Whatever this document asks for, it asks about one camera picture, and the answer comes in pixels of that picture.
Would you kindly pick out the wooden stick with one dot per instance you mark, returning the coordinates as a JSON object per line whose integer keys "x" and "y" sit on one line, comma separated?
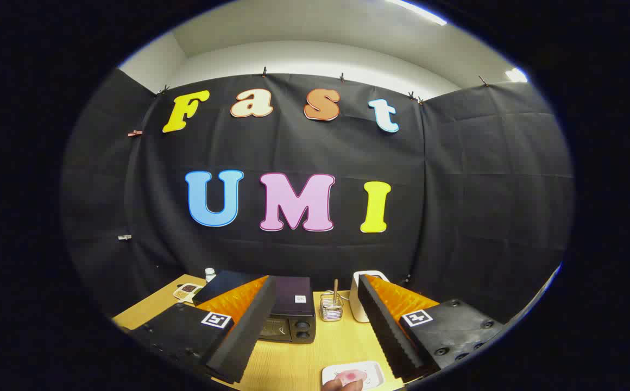
{"x": 336, "y": 290}

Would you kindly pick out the white rounded appliance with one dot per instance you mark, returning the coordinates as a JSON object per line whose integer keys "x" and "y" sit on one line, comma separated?
{"x": 357, "y": 304}

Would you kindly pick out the small white bottle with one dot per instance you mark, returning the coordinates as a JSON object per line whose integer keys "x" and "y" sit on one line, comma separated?
{"x": 210, "y": 275}

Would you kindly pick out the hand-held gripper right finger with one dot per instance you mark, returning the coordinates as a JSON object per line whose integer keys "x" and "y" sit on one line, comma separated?
{"x": 383, "y": 326}

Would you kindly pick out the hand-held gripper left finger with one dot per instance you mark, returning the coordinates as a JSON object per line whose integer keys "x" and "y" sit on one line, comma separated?
{"x": 250, "y": 326}

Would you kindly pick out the white square plate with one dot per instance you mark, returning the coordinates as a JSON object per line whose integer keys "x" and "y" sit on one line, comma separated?
{"x": 373, "y": 370}

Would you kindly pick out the pink round ham slice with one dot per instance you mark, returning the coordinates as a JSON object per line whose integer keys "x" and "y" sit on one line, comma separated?
{"x": 353, "y": 375}

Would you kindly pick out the patterned snack packet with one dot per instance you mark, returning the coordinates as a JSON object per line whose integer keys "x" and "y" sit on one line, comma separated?
{"x": 187, "y": 291}

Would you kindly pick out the black toaster oven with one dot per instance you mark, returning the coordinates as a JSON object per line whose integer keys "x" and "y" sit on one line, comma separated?
{"x": 289, "y": 327}

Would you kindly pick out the small ceiling light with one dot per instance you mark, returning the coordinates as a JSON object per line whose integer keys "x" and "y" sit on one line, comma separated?
{"x": 516, "y": 75}

